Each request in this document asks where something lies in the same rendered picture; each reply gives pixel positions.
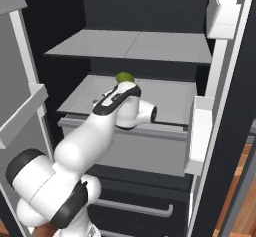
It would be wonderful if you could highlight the grey fridge shelf above drawer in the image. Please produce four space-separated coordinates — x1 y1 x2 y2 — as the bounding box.
56 74 198 126

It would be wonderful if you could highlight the grey fridge crisper drawer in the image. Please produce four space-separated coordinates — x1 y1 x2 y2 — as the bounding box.
57 113 193 178

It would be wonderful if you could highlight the large grey fridge shelf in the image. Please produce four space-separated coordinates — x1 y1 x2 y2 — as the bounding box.
44 29 213 65

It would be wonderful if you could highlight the right fridge door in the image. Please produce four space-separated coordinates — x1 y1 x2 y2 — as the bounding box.
185 0 256 237

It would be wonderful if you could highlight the fridge door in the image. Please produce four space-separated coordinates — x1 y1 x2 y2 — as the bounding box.
185 0 256 237
0 0 56 237

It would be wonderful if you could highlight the black fridge body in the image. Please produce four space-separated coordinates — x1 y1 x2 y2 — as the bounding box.
13 0 221 237

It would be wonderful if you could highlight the left fridge door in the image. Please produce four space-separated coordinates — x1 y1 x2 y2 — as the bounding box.
0 0 56 237

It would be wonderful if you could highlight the green round fruit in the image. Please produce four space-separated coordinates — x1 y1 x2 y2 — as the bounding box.
115 71 136 84

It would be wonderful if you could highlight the tall white door bin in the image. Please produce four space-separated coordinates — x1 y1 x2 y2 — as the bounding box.
183 95 215 177

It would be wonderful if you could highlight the black freezer drawer front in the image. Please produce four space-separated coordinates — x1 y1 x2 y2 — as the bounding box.
84 165 195 237

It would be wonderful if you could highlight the wide grey door bin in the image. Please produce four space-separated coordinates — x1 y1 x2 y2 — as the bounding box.
0 83 50 150

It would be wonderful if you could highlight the small white door bin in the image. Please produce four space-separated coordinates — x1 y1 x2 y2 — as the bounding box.
205 0 242 41

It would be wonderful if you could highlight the narrow grey door bin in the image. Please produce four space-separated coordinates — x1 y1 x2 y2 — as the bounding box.
0 0 29 16

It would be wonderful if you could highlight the grey freezer drawer handle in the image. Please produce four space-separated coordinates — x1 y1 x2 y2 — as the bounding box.
94 197 175 219

